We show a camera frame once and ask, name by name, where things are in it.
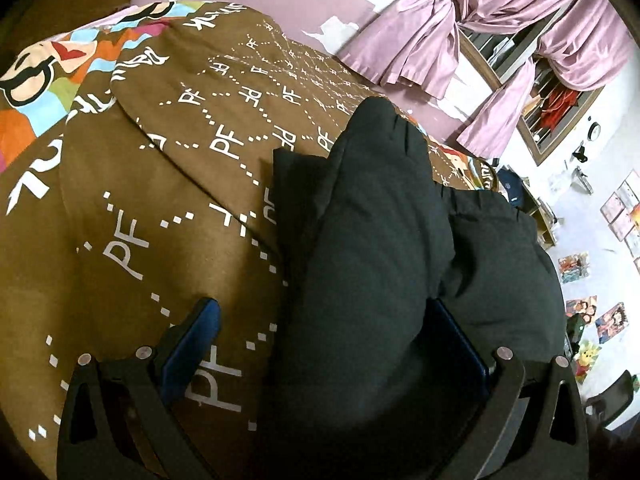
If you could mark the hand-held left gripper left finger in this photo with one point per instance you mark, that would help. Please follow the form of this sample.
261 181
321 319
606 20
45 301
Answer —
191 345

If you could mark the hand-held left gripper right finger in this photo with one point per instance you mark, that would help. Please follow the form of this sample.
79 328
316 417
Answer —
457 345

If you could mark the black jacket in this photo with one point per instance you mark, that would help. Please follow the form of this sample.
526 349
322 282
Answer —
380 270

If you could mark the wooden shelf unit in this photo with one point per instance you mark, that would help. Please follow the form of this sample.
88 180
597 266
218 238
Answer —
542 215

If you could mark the black chair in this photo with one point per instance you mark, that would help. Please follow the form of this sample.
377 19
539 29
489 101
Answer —
612 400

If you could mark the dark blue bag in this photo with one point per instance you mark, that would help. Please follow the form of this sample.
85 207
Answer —
510 186

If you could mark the printed brown blanket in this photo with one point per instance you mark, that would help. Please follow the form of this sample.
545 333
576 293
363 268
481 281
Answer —
175 170

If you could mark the pink curtain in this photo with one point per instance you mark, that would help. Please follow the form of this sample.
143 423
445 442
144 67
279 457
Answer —
405 45
500 110

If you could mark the red hanging cloth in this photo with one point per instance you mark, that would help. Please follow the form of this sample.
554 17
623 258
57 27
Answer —
557 107

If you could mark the group of wall posters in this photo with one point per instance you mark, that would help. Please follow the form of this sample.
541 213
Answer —
610 319

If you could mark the round wall clock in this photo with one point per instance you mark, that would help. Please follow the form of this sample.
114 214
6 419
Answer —
594 130

